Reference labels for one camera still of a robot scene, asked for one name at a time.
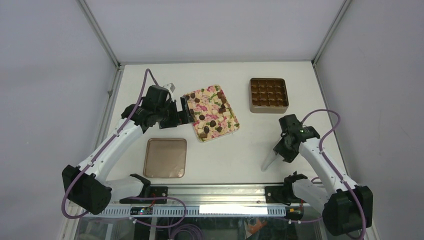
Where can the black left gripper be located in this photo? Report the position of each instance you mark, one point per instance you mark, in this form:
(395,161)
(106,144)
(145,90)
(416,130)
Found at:
(179,118)

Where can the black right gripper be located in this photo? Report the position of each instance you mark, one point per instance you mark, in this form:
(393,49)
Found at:
(288,157)

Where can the silver metal tongs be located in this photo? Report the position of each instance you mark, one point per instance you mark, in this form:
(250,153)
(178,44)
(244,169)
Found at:
(271,157)

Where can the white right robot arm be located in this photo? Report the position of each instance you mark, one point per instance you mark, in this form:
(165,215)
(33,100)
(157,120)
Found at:
(344,205)

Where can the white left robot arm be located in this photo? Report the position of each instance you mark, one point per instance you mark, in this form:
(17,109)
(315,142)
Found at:
(86,184)

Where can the white rectangular chocolate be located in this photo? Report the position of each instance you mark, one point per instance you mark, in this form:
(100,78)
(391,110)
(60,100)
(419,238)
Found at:
(201,125)

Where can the dark heart chocolate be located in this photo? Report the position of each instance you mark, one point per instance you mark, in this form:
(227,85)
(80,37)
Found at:
(212,123)

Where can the gold chocolate box with dividers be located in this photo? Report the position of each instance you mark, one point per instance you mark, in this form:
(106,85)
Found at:
(268,96)

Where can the floral rectangular tray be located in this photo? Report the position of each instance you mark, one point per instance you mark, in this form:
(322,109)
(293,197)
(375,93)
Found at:
(212,102)

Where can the gold box lid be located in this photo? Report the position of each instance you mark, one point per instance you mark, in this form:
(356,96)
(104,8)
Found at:
(165,158)

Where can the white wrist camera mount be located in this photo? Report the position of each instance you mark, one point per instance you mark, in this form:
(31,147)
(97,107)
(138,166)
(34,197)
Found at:
(170,86)

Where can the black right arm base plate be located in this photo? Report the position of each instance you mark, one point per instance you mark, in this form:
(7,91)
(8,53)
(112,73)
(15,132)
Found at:
(276,194)

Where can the aluminium mounting rail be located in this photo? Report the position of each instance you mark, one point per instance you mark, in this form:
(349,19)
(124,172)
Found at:
(218,193)

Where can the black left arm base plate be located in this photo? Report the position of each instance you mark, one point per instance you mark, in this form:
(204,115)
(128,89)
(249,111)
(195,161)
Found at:
(154,192)

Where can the white slotted cable duct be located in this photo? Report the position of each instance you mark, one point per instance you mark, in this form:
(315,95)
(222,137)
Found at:
(205,210)

